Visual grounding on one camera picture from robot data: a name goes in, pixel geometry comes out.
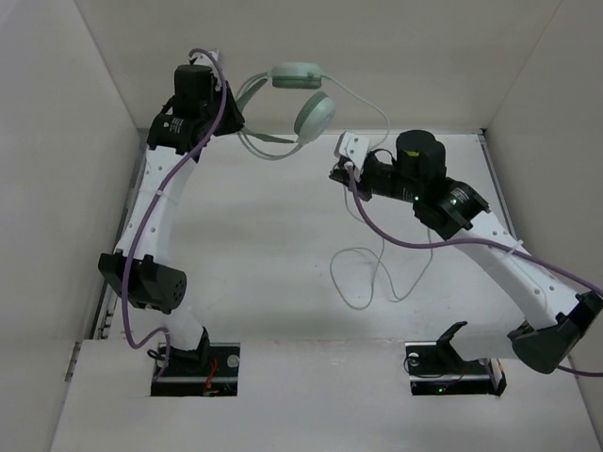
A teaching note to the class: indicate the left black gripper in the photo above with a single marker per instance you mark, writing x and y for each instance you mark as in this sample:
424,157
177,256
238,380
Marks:
236,119

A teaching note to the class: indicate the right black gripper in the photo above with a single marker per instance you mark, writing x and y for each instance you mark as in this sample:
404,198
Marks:
360,183

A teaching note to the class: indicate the mint green headphones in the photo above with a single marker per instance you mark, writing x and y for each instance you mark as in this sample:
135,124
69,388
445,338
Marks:
297,91

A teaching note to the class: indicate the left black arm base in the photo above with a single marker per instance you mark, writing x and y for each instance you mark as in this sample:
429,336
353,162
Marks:
218,377

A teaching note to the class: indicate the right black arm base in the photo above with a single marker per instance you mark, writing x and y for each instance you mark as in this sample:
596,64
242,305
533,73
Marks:
435,370

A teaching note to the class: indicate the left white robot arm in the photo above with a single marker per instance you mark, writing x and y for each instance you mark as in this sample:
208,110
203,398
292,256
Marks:
139,269

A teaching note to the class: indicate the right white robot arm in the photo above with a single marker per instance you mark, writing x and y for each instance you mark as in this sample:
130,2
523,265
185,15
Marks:
558,307

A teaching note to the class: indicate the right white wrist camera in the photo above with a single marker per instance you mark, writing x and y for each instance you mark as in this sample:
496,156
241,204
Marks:
352,148

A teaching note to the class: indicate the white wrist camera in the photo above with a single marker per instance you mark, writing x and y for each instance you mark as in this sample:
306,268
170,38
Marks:
352,148
198,56

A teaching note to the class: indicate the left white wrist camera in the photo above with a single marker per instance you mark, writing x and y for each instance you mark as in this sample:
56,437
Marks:
198,56

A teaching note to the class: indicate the right aluminium rail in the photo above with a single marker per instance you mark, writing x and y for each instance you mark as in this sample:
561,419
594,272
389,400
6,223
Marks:
498,189

